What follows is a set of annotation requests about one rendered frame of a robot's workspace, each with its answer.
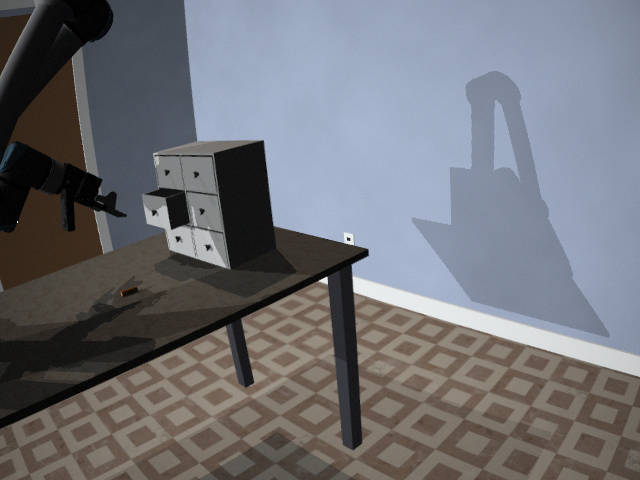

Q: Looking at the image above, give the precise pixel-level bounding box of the orange battery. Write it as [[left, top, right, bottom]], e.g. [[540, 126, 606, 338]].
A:
[[121, 286, 138, 297]]

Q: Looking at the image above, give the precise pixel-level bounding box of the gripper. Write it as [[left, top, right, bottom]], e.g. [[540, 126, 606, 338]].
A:
[[54, 163, 127, 217]]

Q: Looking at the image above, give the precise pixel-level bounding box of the grey chest of drawers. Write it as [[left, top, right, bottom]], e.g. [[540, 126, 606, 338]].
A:
[[153, 140, 276, 270]]

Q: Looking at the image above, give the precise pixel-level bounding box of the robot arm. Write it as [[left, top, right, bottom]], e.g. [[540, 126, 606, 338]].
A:
[[0, 0, 114, 233]]

